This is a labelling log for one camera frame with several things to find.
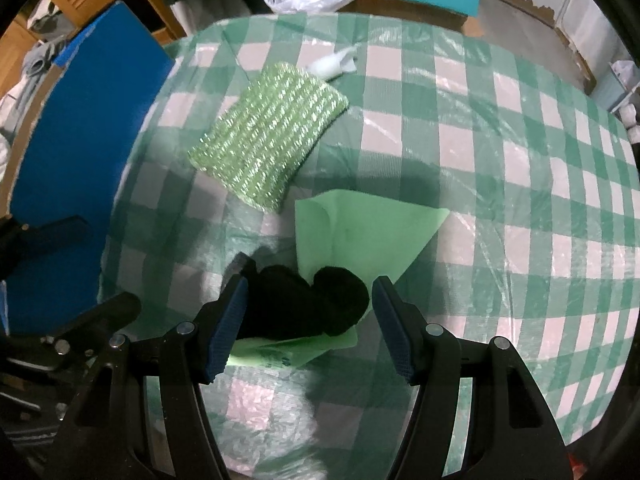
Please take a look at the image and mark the light blue trash bin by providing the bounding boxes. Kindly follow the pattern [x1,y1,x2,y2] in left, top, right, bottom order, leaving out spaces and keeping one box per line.
[590,60,639,112]

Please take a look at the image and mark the light green cloth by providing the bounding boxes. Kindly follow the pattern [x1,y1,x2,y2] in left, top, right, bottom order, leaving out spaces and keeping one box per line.
[228,190,449,368]

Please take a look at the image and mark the green checkered tablecloth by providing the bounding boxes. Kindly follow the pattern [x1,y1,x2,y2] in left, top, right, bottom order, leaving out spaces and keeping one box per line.
[96,12,640,478]

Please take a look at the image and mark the white plastic bag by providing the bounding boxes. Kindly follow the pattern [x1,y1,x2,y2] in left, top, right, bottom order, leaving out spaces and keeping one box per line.
[264,0,355,14]

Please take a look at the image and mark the black rolled sock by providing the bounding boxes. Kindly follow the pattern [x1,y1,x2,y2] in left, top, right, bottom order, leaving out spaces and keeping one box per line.
[239,259,370,341]

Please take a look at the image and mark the green scrubbing cloth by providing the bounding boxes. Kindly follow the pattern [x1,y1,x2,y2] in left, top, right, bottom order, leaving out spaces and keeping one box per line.
[189,63,349,212]

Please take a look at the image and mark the blue cardboard shoe box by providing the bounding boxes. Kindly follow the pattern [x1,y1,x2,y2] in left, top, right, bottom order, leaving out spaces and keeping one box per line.
[1,2,174,334]

